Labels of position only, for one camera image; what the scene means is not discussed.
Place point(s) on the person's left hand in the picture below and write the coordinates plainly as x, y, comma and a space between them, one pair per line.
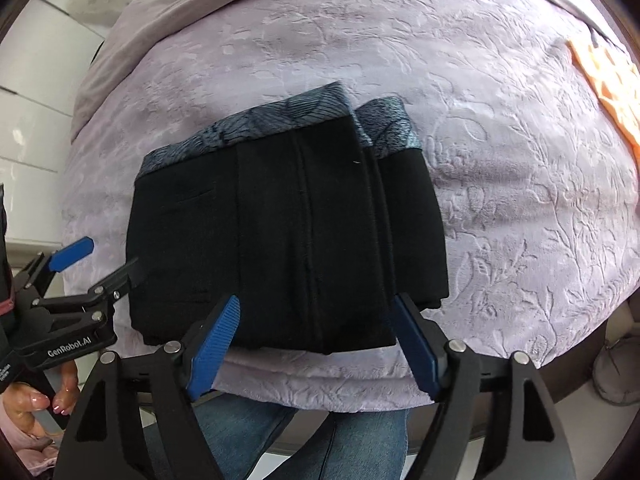
65, 395

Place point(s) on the black pants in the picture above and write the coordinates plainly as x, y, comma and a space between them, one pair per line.
280, 230

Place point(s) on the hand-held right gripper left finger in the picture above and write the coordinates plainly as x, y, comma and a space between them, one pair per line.
212, 350

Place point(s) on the orange patterned cloth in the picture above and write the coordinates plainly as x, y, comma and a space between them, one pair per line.
615, 90

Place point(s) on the taupe bed sheet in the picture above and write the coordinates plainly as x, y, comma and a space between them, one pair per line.
150, 20

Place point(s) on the lilac embossed blanket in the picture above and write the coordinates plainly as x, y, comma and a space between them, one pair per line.
500, 210

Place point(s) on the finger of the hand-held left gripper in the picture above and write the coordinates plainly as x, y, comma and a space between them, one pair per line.
125, 280
72, 254

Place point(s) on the person's right leg blue jeans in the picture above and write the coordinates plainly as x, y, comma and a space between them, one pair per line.
360, 445

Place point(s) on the person's left leg blue jeans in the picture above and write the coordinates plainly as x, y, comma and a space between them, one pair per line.
235, 435

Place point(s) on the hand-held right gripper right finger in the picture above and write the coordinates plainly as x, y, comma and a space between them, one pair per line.
417, 355

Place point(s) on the person's leg blue jeans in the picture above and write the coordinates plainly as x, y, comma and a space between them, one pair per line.
360, 445
235, 435

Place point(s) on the grey fuzzy slipper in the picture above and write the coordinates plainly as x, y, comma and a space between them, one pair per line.
617, 372

